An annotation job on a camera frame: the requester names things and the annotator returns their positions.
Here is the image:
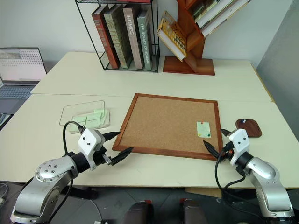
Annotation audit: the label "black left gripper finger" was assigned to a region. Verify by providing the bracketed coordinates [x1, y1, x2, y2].
[109, 146, 135, 167]
[104, 131, 121, 141]

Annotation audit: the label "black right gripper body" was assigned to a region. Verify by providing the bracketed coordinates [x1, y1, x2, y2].
[218, 141, 235, 164]

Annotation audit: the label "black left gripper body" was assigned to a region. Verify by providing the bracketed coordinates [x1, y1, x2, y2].
[93, 133, 113, 167]

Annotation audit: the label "pale green paper note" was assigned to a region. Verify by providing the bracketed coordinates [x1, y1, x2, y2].
[196, 121, 212, 138]

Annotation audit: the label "wood-framed cork board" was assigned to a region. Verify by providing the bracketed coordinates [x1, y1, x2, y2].
[112, 93, 224, 161]

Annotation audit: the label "green sticky notes in tray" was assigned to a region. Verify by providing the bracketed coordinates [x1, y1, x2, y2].
[69, 108, 111, 134]

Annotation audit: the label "small dark wooden dish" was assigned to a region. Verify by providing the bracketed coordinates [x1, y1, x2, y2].
[235, 119, 263, 139]

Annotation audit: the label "clear acrylic lid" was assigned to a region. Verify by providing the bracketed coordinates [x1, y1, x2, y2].
[59, 100, 106, 128]

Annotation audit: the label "dark rounded shape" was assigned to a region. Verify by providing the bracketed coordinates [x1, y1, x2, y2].
[179, 197, 209, 224]
[121, 200, 154, 224]

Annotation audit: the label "brown wooden tree bookshelf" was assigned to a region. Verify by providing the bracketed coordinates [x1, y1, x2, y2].
[162, 0, 216, 76]

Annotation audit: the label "red hardcover book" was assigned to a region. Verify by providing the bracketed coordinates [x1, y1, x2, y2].
[91, 5, 120, 70]

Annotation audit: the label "brown HOMES book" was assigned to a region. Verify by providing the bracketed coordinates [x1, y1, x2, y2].
[122, 5, 145, 70]

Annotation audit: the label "olive patterned hardcover book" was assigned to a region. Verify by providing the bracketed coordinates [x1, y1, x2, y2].
[103, 4, 134, 70]

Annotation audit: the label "grey-green SOLACE book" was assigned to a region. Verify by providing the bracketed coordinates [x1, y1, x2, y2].
[137, 6, 154, 71]

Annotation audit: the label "yellow patterned book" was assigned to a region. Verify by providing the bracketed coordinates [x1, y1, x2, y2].
[156, 10, 188, 63]

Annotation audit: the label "grey laptop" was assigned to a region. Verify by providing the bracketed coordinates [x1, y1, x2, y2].
[0, 47, 48, 115]

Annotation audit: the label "large white-paged book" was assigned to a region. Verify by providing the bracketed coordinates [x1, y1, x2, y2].
[200, 0, 252, 37]

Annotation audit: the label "white-paged book with dark cover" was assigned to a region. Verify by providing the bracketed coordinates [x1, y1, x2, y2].
[195, 0, 235, 29]

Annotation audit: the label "green patterned book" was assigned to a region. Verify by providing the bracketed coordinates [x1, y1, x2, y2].
[191, 0, 219, 21]

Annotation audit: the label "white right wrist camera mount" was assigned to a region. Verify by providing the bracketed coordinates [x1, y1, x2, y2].
[228, 128, 251, 167]

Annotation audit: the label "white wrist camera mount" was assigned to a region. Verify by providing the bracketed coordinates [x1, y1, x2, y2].
[77, 128, 106, 171]
[228, 128, 251, 167]

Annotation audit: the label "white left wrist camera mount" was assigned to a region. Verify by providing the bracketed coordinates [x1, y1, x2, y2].
[77, 128, 106, 171]

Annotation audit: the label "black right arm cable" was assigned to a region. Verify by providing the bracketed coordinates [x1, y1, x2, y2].
[214, 149, 264, 217]

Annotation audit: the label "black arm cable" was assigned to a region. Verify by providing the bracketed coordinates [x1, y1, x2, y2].
[41, 120, 85, 222]
[214, 149, 264, 217]

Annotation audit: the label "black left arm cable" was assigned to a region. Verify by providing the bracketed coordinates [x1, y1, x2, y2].
[41, 120, 85, 222]

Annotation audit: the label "black wire book rack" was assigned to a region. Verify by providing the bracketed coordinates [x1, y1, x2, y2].
[74, 0, 161, 74]

